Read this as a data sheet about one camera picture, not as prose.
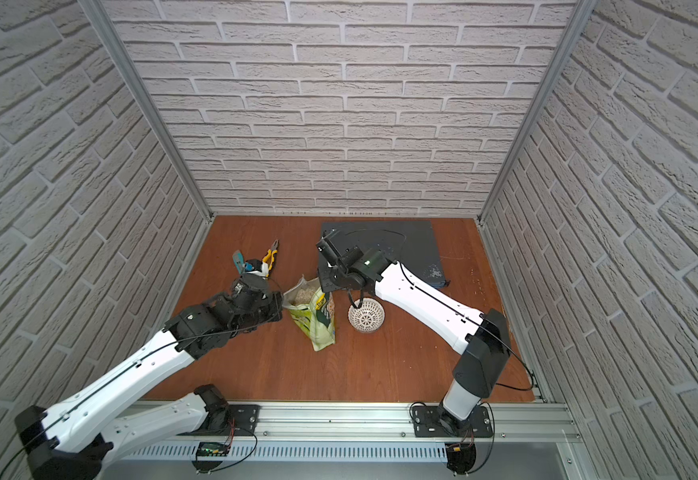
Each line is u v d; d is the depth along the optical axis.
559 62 0.76
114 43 0.74
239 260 1.05
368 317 0.90
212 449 0.72
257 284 0.54
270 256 1.06
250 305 0.55
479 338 0.42
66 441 0.38
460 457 0.69
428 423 0.73
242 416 0.75
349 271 0.55
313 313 0.75
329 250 0.58
